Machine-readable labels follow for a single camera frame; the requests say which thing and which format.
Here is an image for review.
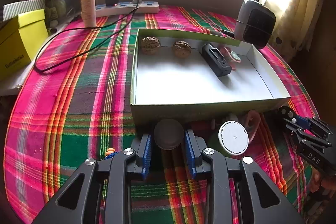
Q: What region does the grey black mini heater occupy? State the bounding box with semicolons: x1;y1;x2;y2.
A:
234;0;276;49

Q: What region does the open white green box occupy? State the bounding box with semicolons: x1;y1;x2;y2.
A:
130;29;290;126

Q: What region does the pink clip with dial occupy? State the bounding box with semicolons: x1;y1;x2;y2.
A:
220;47;242;71

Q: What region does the pink carabiner clip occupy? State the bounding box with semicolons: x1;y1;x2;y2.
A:
243;110;261;143

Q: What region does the plaid pink green tablecloth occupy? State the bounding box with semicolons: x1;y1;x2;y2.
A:
3;6;318;223

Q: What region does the black rectangular device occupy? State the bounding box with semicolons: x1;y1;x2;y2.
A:
200;43;232;77

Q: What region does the small translucent round jar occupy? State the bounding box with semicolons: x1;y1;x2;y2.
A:
154;119;185;150

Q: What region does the striped white box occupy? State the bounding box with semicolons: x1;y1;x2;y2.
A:
1;0;46;22

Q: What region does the blue cord keychain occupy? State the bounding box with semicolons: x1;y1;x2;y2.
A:
104;148;116;159

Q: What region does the white power strip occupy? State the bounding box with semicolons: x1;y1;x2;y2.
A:
96;1;159;17

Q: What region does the brown walnut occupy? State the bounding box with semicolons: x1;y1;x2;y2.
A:
172;41;191;58
141;36;161;55

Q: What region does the yellow box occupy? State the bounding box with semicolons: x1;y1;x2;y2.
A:
0;9;49;80

